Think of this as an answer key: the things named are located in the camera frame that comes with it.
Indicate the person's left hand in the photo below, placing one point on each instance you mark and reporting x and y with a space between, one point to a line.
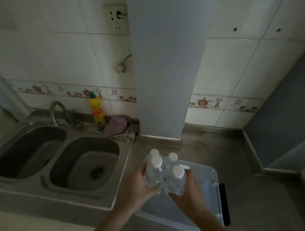
133 190

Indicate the person's right hand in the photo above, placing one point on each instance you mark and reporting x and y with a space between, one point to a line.
193 197

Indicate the person's right thumb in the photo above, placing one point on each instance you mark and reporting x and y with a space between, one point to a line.
175 195

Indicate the person's left thumb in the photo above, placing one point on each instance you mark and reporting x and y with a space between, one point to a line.
154 190

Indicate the clear water bottle white cap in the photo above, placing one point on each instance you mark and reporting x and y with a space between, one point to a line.
153 152
177 180
172 158
155 176

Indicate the person's right forearm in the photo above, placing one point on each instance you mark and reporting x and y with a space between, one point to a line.
207 221

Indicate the person's left forearm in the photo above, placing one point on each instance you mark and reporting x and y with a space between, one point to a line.
114 219

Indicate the clear plastic storage box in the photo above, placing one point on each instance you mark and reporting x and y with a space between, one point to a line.
207 180

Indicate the metal sink drain strainer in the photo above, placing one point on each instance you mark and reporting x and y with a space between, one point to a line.
97 172

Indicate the round grey sink stopper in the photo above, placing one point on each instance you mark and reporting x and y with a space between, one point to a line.
134 127

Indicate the purple cloth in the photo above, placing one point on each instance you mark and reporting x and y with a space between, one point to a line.
115 125

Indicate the stainless steel double sink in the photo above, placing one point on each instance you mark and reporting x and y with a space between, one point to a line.
78 166

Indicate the yellow detergent bottle green cap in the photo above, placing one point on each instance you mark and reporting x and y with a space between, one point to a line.
97 111

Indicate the curved metal faucet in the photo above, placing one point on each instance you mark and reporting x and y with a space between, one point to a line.
57 107

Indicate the metal wall water valve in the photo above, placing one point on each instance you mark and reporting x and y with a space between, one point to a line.
122 66

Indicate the white wall socket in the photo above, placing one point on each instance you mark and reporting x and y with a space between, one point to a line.
116 19

